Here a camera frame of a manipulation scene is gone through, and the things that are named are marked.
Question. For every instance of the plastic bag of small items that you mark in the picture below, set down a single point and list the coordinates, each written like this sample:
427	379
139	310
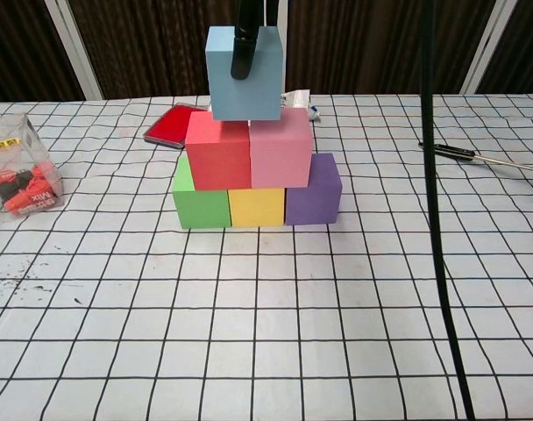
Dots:
21	175

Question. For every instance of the purple foam cube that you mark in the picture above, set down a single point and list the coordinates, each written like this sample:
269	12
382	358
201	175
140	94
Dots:
314	201

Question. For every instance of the red ink pad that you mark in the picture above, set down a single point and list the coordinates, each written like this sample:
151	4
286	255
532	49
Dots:
172	125

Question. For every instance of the dark brown partition panel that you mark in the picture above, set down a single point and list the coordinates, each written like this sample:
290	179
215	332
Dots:
358	44
170	44
525	44
21	44

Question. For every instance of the crumpled white snack bag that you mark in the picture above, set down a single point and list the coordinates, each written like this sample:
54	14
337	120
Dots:
297	97

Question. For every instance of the red foam cube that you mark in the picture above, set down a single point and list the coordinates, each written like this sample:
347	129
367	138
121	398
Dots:
216	153

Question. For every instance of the blue foam cube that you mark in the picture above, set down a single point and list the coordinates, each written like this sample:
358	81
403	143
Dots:
257	92

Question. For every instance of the blue white tube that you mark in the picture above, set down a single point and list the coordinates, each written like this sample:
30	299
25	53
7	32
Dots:
315	113

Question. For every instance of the pink foam cube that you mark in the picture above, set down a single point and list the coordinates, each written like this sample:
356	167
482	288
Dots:
279	151

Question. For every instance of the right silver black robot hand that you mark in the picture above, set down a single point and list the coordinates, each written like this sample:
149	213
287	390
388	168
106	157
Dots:
245	44

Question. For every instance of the green foam cube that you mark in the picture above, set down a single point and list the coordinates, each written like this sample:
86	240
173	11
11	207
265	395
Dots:
201	208

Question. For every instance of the yellow foam cube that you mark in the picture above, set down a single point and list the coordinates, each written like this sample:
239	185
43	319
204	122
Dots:
257	206

